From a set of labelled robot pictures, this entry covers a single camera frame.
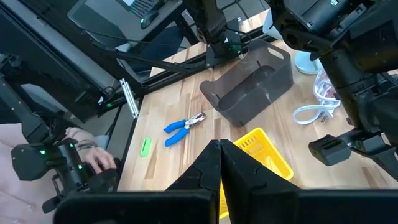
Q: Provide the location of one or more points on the dark grey plastic bin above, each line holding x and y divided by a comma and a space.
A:
248, 102

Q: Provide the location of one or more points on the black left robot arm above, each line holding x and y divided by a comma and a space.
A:
311, 18

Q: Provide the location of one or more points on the yellow plastic basket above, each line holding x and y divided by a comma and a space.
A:
258, 146

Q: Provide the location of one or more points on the green eraser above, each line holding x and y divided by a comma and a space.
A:
145, 147

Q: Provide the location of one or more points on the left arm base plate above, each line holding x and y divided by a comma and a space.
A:
217, 57

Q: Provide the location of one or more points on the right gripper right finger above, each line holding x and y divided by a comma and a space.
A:
242, 174

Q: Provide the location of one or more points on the black stand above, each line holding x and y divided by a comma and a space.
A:
46, 49

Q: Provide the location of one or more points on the person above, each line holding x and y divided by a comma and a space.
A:
18, 186

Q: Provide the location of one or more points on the laptop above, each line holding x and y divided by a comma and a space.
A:
143, 6

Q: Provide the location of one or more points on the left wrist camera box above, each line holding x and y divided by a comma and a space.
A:
329, 151

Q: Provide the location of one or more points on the black computer mouse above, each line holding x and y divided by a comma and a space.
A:
149, 19

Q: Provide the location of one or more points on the white metal bracket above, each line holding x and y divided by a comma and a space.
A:
129, 99

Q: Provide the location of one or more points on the person's hand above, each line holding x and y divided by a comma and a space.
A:
99, 160

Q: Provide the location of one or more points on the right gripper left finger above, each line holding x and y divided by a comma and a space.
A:
202, 174

